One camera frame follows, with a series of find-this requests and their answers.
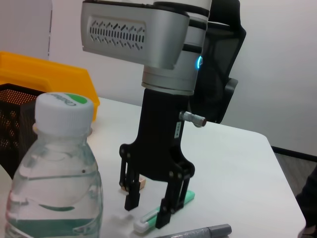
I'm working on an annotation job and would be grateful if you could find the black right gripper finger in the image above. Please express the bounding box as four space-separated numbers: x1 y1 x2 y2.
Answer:
119 153 142 212
156 173 193 229

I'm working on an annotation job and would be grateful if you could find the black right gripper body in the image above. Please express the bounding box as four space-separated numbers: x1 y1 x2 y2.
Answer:
118 88 197 184

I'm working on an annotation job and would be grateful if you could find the beige eraser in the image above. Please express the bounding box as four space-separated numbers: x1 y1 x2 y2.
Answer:
120 177 147 193

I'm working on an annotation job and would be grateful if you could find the mint green utility knife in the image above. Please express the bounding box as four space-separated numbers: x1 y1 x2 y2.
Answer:
133 189 196 233

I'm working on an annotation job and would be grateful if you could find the clear green-label water bottle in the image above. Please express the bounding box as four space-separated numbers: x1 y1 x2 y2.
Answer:
4 92 104 238

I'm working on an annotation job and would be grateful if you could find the grey marker pen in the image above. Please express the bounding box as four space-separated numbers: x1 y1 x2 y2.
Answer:
158 224 233 238

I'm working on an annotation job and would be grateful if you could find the pale green wavy fruit bowl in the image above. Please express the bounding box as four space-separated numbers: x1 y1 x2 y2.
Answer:
0 163 15 224

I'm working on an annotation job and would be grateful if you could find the black mesh pen holder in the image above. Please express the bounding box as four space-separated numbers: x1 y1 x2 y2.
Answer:
0 83 47 179

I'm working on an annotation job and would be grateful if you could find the black office chair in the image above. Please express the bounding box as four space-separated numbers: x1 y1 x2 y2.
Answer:
190 0 248 124

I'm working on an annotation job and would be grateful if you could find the yellow plastic bin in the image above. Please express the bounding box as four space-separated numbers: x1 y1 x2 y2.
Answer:
0 51 101 122

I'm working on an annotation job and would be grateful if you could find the person in dark clothing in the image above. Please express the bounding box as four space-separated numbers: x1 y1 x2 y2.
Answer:
296 165 317 235

